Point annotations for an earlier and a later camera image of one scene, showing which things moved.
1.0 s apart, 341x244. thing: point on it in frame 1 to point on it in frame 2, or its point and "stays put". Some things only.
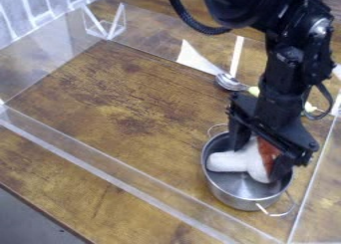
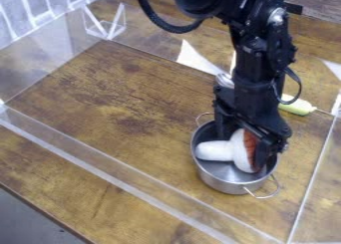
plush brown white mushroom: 256,157 stays put
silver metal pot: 235,189 to 220,174
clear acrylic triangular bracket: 102,28 stays put
